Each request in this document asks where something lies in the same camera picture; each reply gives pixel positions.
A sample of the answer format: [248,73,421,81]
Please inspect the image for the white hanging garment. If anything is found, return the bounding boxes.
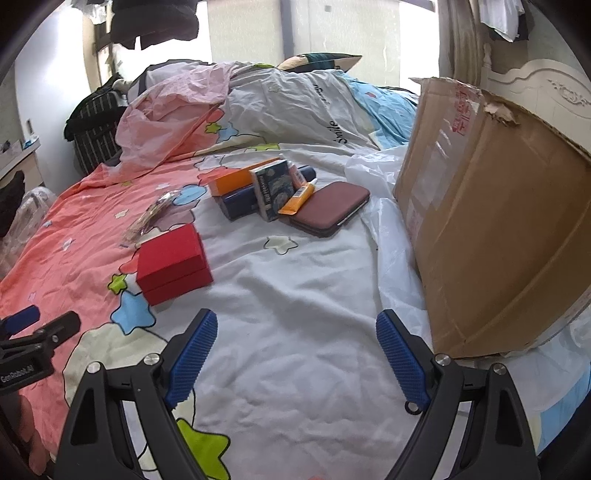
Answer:
[478,0,532,42]

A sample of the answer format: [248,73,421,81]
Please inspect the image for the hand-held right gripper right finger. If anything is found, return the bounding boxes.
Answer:
[375,309,541,480]

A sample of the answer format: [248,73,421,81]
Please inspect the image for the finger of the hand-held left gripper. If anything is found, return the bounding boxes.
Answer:
[28,311,81,352]
[0,305,40,334]

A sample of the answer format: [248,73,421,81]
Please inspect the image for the dark blue long case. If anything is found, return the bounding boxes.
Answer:
[219,165,318,221]

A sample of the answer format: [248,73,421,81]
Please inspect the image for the white carved headboard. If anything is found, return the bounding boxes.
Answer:
[480,44,591,153]

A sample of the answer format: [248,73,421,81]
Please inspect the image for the clear plastic packet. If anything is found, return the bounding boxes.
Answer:
[122,189,178,247]

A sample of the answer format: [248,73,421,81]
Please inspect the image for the black striped bag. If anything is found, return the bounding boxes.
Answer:
[65,76,130,176]

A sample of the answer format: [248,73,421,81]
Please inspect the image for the clear plastic bag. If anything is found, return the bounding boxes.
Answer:
[0,187,58,273]

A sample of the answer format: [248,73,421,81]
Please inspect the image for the orange tube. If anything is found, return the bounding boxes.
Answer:
[278,178,319,216]

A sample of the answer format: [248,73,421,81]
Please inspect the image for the dark hanging clothes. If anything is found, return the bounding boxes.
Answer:
[108,0,199,49]

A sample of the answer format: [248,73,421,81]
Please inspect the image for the pink sheet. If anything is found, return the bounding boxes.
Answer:
[115,61,241,172]

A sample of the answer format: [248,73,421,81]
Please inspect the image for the light wooden desk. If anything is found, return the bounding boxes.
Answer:
[0,138,42,195]

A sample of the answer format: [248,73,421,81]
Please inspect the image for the large cardboard box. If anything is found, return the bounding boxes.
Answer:
[392,76,591,360]

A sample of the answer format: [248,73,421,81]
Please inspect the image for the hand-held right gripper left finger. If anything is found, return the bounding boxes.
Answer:
[54,308,219,480]

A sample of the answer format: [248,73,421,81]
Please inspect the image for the orange box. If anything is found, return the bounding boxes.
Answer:
[208,159,283,197]

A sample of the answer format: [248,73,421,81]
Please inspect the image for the red box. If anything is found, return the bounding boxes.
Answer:
[137,224,214,306]

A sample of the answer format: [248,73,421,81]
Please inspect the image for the patterned pillow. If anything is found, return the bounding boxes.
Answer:
[277,53,363,73]

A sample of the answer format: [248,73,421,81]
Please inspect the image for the maroon textured case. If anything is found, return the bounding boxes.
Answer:
[289,181,371,238]

